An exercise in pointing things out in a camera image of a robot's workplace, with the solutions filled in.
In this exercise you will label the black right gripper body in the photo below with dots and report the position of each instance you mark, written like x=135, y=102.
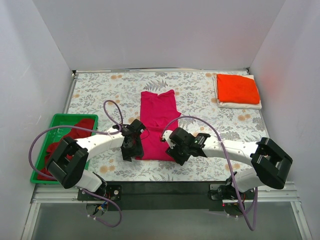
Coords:
x=175, y=155

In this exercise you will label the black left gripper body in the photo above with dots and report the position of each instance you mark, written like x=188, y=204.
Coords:
x=133, y=151

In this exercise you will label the magenta pink t-shirt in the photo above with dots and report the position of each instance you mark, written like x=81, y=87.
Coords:
x=156, y=111

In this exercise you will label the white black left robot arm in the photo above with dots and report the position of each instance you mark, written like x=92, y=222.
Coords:
x=96, y=144

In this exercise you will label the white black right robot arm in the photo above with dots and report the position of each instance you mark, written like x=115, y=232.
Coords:
x=269, y=164

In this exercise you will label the floral patterned table mat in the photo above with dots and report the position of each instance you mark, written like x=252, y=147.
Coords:
x=115, y=95

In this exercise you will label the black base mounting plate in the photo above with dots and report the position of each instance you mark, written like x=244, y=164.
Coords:
x=165, y=195

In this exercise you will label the folded orange t-shirt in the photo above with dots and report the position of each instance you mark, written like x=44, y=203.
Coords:
x=237, y=89

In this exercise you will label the dark red t-shirt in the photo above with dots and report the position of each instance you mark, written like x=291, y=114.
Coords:
x=60, y=150

